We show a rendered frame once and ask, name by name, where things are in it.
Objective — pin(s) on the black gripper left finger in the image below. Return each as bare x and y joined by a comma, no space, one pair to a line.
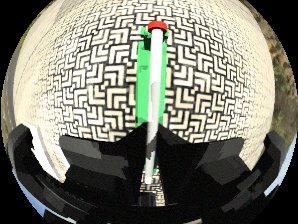
124,158

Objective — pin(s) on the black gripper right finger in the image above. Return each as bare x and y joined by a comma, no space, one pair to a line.
178,160

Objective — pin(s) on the long pin with red cap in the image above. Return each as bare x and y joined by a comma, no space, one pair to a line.
154,86

